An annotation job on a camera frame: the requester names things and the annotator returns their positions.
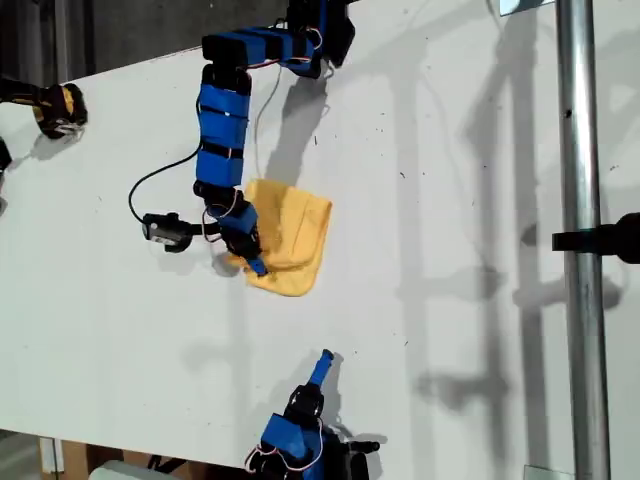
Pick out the black camera cable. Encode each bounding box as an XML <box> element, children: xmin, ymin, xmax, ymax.
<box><xmin>127</xmin><ymin>149</ymin><xmax>202</xmax><ymax>221</ymax></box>

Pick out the black clamp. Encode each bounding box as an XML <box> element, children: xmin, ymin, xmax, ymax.
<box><xmin>551</xmin><ymin>212</ymin><xmax>640</xmax><ymax>266</ymax></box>

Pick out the white plastic container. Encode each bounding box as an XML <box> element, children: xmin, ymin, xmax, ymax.
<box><xmin>88</xmin><ymin>459</ymin><xmax>157</xmax><ymax>480</ymax></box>

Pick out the steel post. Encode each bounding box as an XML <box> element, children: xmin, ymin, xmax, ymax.
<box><xmin>554</xmin><ymin>0</ymin><xmax>614</xmax><ymax>480</ymax></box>

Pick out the black camera box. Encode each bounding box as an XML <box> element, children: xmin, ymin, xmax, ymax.
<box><xmin>343</xmin><ymin>434</ymin><xmax>389</xmax><ymax>480</ymax></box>
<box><xmin>141</xmin><ymin>212</ymin><xmax>197</xmax><ymax>255</ymax></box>

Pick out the white wire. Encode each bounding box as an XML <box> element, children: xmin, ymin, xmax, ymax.
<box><xmin>252</xmin><ymin>64</ymin><xmax>284</xmax><ymax>182</ymax></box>

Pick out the brown cardboard box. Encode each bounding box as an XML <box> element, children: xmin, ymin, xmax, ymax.
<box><xmin>60</xmin><ymin>439</ymin><xmax>236</xmax><ymax>480</ymax></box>

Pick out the yellow black power drill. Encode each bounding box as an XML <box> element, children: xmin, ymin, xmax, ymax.
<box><xmin>0</xmin><ymin>74</ymin><xmax>90</xmax><ymax>140</ymax></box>

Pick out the yellow microfibre towel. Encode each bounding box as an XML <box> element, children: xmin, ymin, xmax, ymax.
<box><xmin>222</xmin><ymin>178</ymin><xmax>334</xmax><ymax>298</ymax></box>

